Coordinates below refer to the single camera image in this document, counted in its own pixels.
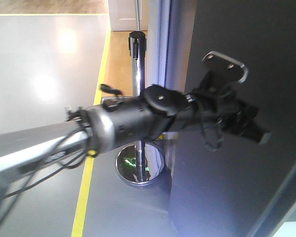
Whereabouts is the sign stand pole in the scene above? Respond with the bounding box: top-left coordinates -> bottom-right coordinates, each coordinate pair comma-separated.
135,0 -> 141,31

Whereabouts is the chrome stanchion post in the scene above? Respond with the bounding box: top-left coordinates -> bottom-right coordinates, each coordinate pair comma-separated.
115,31 -> 165,186

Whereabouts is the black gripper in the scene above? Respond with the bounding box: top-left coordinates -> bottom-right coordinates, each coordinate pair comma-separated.
170,71 -> 271,144

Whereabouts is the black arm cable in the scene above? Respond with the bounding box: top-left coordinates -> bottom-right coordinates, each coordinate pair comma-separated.
192,93 -> 225,152

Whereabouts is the white panelled cabinet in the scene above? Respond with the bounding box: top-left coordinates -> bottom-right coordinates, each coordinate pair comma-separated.
108,0 -> 149,31

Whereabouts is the white fridge door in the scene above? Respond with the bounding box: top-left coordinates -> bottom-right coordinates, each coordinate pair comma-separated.
169,0 -> 296,237

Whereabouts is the yellow floor tape line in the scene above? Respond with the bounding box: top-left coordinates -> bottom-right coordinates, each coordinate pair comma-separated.
70,32 -> 111,237

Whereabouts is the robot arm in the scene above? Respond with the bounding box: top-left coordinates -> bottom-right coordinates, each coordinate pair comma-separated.
0,72 -> 270,210

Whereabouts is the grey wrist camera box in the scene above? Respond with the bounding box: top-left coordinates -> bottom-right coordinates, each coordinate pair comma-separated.
202,51 -> 249,83

